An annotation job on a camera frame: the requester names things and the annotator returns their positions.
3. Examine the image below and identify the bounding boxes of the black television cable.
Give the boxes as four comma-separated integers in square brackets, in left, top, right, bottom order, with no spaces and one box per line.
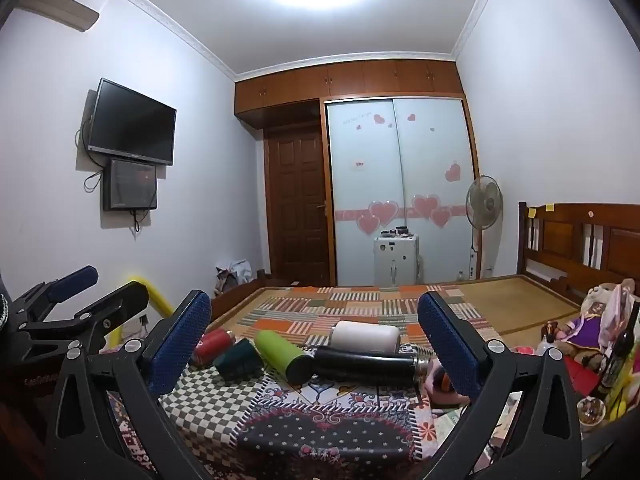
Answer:
[74,114,103,194]

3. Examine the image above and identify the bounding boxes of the brown wooden door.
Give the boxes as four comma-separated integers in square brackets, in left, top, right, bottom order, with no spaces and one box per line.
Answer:
[263,126,331,287]

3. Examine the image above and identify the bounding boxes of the printed patterned blanket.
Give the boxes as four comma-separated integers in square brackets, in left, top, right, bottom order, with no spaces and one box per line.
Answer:
[100,352,506,480]

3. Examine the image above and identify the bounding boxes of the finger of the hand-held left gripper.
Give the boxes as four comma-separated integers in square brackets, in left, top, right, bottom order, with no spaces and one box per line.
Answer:
[17,280,151,356]
[9,265,100,332]

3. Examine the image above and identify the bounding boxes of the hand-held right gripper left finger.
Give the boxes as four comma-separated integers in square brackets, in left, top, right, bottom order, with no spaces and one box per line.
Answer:
[42,289,221,480]

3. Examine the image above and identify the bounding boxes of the pink round object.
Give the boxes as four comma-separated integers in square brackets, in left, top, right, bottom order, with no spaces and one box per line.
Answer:
[429,362,472,409]

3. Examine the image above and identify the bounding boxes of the white cloth bag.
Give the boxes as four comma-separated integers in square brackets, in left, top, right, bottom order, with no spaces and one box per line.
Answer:
[215,259,254,297]

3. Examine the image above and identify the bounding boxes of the wooden overhead cabinets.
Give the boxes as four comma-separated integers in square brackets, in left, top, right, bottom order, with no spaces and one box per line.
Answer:
[233,58,466,131]

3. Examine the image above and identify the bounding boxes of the patchwork striped blanket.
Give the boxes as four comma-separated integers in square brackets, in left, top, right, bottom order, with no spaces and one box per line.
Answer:
[232,285,501,358]

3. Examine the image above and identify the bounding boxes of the green bottle black cap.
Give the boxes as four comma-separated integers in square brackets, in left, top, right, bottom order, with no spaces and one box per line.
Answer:
[254,330,315,381]

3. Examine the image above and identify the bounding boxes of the sliding wardrobe with heart stickers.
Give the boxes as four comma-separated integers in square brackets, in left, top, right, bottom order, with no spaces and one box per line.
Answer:
[321,94,485,287]

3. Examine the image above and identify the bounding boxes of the small wall monitor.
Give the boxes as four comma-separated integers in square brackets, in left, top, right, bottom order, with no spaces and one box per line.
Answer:
[102,158,159,212]

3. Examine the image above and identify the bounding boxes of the woven straw mat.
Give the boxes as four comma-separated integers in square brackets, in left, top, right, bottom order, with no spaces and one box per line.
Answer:
[212,275,583,343]

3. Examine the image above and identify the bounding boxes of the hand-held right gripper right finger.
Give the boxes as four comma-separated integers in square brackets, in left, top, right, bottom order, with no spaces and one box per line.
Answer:
[416,290,586,480]

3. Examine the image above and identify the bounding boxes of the standing fan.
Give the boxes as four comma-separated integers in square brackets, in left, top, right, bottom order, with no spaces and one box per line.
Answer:
[464,174,504,279]

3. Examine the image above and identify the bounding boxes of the purple doll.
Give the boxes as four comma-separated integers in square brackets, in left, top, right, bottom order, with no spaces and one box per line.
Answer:
[554,305,617,357]

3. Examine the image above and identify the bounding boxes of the dark green cup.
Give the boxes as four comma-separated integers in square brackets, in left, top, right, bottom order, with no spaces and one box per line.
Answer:
[215,338,265,379]

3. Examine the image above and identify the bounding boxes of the red box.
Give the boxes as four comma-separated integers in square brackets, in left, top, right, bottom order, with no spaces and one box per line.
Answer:
[564,359,602,397]

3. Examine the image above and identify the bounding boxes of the air conditioner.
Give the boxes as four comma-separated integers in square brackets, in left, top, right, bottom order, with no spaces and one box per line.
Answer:
[19,0,102,31]

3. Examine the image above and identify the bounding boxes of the wall television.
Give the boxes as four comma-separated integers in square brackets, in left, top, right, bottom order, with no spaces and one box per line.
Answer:
[87,78,178,167]

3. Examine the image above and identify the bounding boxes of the red cup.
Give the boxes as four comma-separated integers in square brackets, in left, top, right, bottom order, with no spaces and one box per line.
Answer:
[192,329,239,369]

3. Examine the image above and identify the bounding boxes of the dark glass bottle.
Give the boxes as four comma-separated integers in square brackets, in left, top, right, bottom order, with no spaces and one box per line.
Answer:
[597,302,640,402]

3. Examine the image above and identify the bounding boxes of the white cup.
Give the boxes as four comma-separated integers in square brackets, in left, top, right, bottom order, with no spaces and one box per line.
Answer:
[331,320,402,356]

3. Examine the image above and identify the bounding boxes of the small white cabinet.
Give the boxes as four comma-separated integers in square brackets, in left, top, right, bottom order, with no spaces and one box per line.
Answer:
[373,236,420,289]

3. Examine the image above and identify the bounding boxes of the pink white plastic bag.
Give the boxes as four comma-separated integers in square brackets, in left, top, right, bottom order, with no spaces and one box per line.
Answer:
[582,282,639,347]

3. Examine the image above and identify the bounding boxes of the yellow foam tube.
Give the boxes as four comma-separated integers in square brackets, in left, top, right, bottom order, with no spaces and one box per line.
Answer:
[106,274,174,350]

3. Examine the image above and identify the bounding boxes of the small round bowl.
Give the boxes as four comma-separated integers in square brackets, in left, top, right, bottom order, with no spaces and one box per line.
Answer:
[576,397,607,429]

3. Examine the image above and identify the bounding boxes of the wooden bed headboard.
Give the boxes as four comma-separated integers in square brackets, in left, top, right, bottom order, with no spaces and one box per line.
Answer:
[517,201,640,307]

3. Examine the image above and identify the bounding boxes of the black thermos cup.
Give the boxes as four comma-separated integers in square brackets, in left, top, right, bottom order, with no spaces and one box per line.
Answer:
[312,346,432,387]

